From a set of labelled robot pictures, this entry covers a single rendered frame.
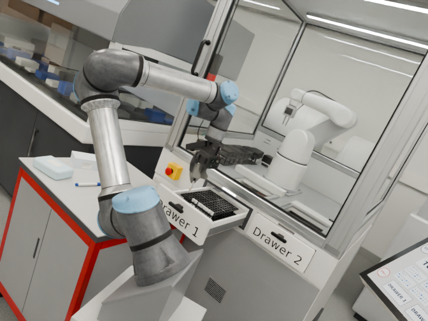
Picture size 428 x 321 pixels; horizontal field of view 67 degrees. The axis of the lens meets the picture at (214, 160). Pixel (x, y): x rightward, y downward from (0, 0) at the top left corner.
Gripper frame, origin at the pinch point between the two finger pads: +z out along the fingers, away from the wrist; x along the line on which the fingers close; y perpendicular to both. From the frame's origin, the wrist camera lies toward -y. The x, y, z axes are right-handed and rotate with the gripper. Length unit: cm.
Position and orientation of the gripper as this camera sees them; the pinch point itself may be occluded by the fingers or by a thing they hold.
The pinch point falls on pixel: (192, 179)
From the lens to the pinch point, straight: 137.6
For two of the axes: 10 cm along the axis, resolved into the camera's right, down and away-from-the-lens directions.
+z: -3.8, 8.9, 2.4
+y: 6.5, 4.4, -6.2
